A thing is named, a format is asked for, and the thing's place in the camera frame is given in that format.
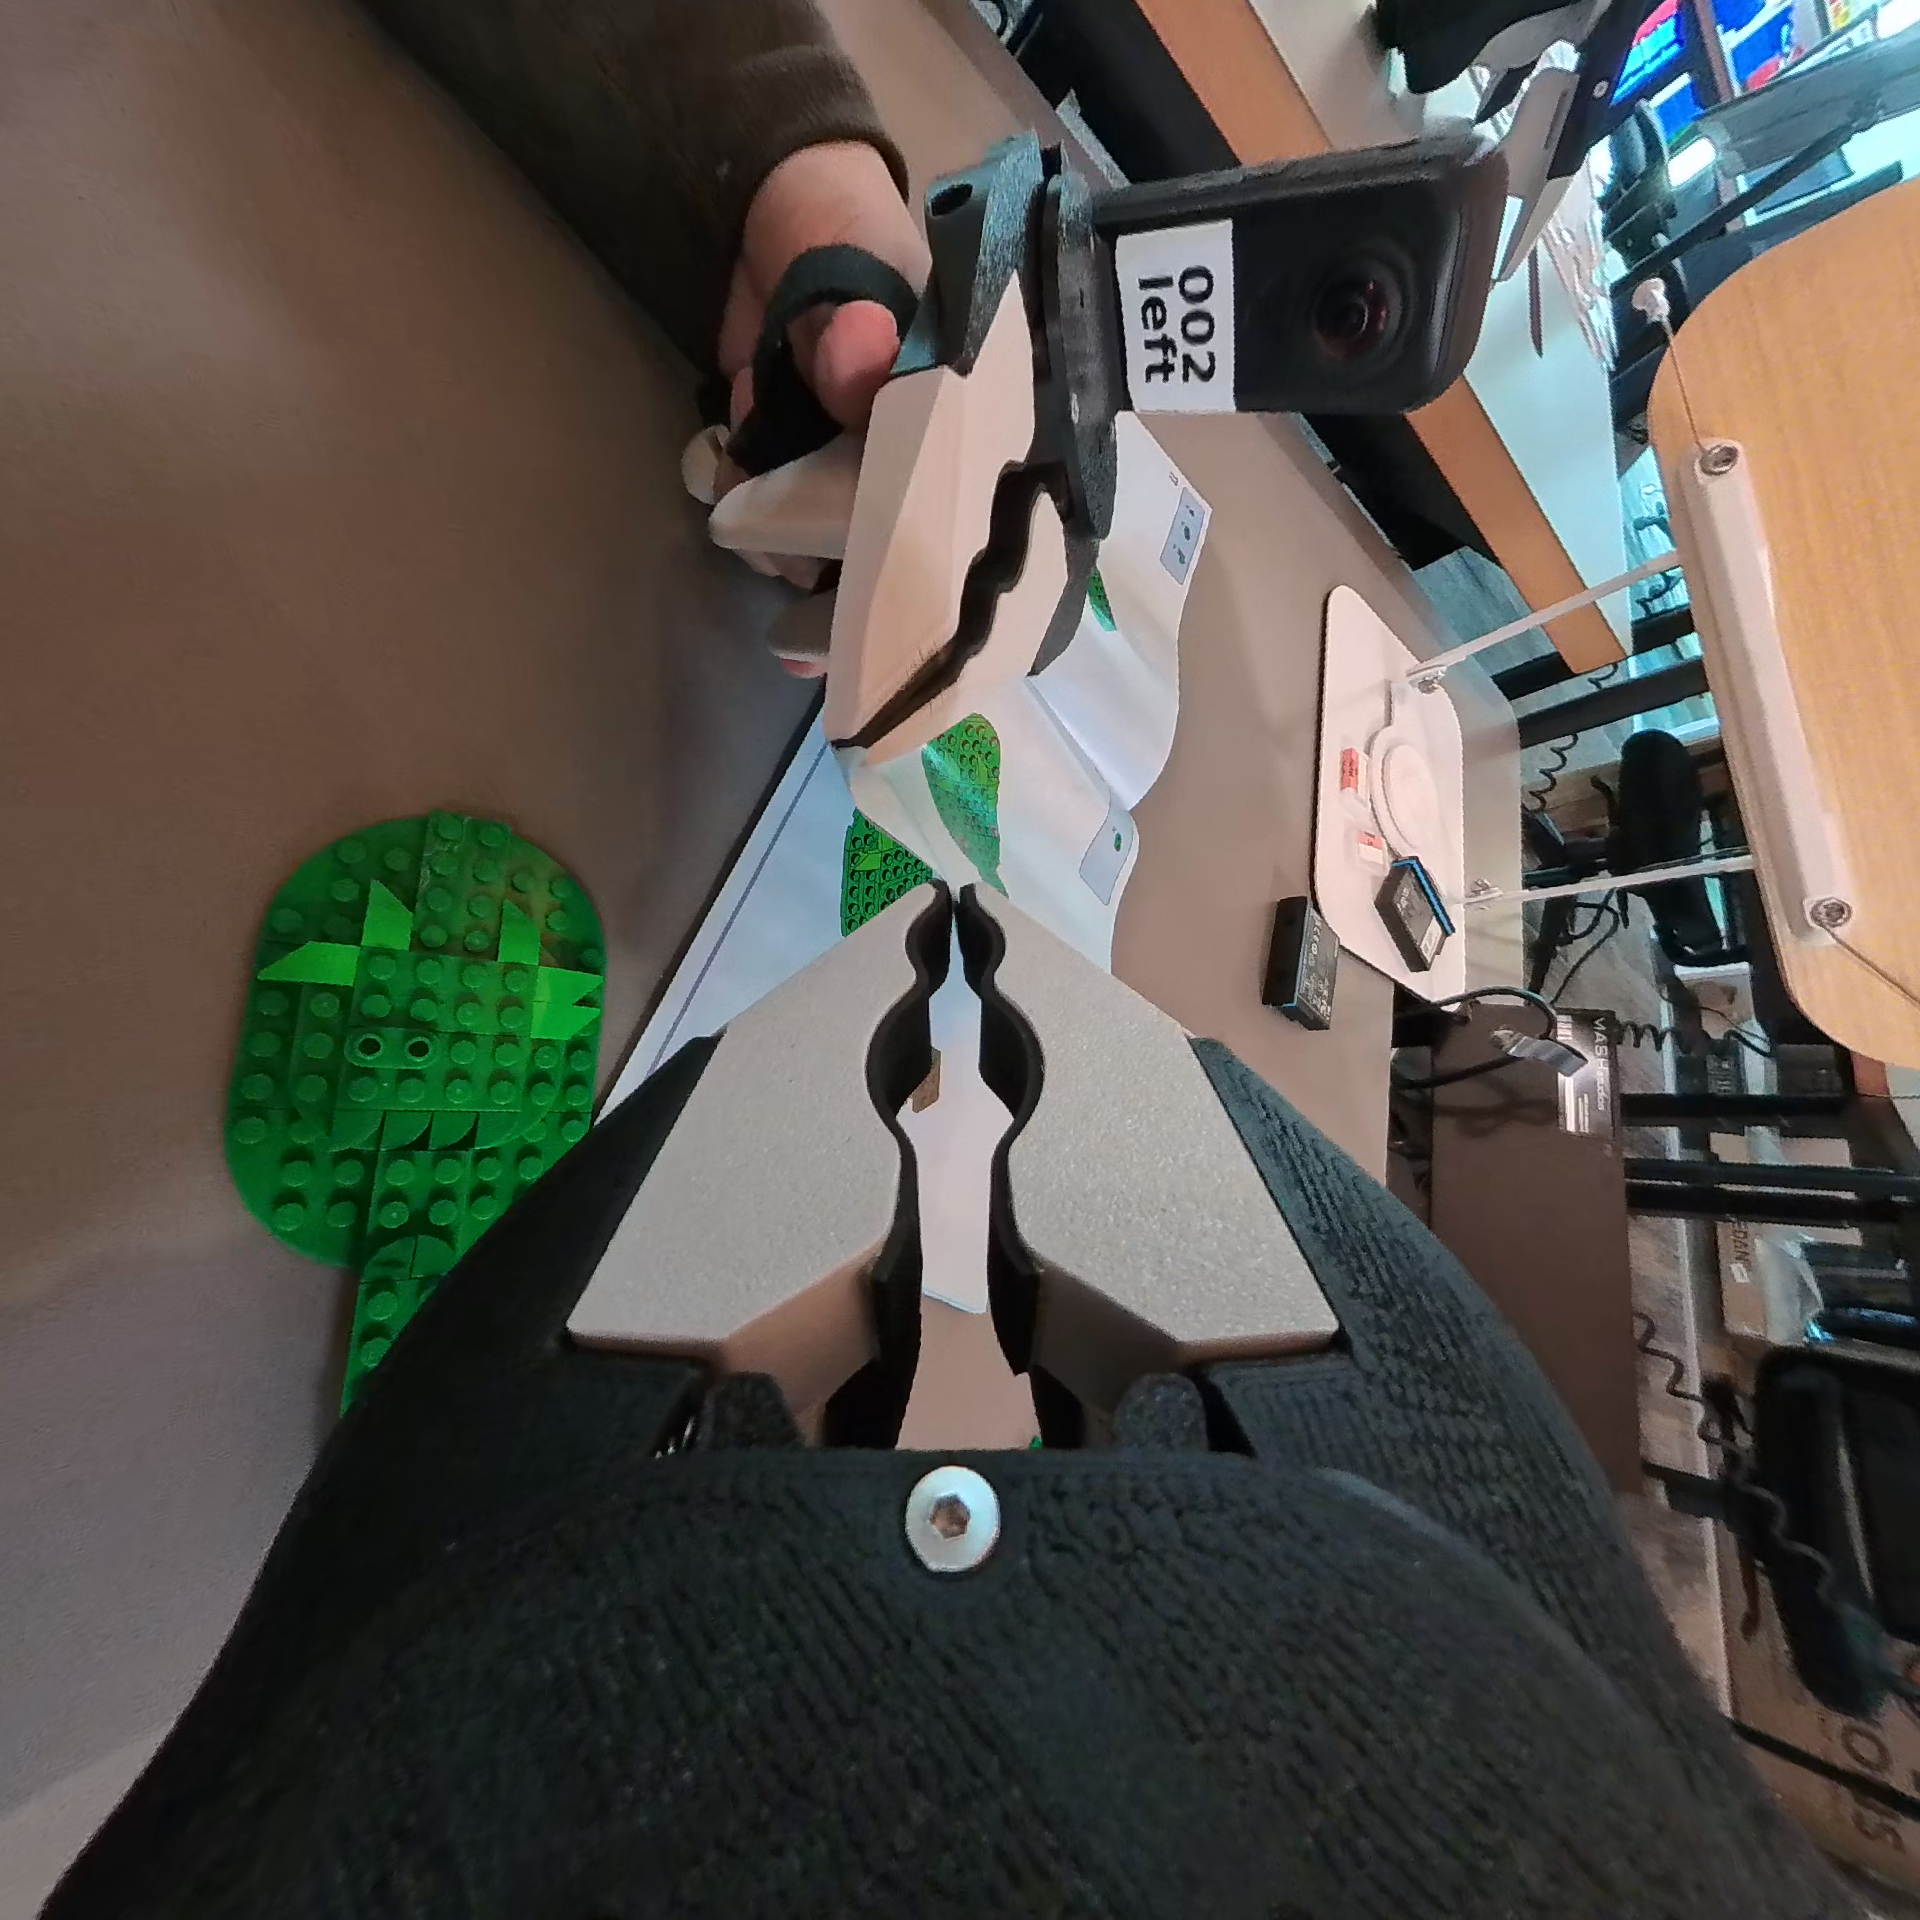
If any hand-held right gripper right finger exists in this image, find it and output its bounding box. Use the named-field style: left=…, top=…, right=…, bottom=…
left=957, top=884, right=1340, bottom=1450

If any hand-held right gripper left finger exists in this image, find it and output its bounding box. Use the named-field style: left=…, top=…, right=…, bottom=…
left=566, top=882, right=954, bottom=1450

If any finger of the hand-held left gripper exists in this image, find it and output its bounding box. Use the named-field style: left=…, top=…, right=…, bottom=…
left=825, top=285, right=1057, bottom=747
left=837, top=509, right=1092, bottom=755

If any white instruction booklet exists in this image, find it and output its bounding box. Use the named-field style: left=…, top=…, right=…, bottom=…
left=596, top=411, right=1217, bottom=1318

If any green brick leaf build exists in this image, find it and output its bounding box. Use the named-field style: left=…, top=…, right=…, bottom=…
left=224, top=810, right=611, bottom=1419

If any person's left forearm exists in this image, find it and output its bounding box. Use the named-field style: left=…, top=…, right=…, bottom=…
left=360, top=0, right=913, bottom=377

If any grey desk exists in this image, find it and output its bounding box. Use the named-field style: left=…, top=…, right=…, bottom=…
left=0, top=0, right=1528, bottom=1920

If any person's left hand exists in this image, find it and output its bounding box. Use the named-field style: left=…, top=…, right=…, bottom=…
left=681, top=142, right=923, bottom=682

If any black box blue edge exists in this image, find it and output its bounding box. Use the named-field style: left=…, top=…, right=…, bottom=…
left=1259, top=895, right=1347, bottom=1031

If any dark brown box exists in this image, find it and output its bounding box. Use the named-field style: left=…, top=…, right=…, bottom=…
left=1424, top=1006, right=1646, bottom=1498

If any large tan wooden board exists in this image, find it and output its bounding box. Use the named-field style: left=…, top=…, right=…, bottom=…
left=1648, top=180, right=1920, bottom=1071

